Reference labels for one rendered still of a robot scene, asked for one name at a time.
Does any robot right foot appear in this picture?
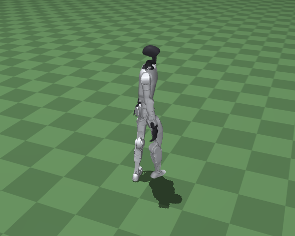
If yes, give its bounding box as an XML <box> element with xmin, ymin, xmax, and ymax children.
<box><xmin>150</xmin><ymin>170</ymin><xmax>166</xmax><ymax>178</ymax></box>

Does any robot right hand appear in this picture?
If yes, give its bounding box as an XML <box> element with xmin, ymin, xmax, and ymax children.
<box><xmin>150</xmin><ymin>122</ymin><xmax>158</xmax><ymax>142</ymax></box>

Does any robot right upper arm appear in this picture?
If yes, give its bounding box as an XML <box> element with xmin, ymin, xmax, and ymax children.
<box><xmin>141</xmin><ymin>73</ymin><xmax>154</xmax><ymax>105</ymax></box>

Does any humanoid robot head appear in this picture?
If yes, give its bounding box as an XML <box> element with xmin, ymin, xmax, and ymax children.
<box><xmin>142</xmin><ymin>45</ymin><xmax>160</xmax><ymax>70</ymax></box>

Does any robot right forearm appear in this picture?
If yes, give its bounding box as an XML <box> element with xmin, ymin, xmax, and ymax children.
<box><xmin>146</xmin><ymin>100</ymin><xmax>157</xmax><ymax>126</ymax></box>

